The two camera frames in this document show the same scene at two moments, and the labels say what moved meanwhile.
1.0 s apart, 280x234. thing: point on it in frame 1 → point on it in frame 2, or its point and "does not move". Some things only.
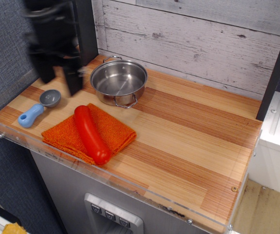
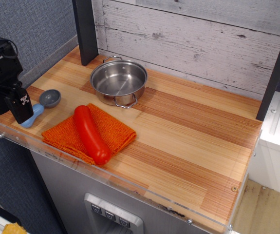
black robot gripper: (53, 29) → (2, 67)
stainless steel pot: (118, 82) does not move
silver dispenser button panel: (104, 217) does not move
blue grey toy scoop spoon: (49, 98) does not move
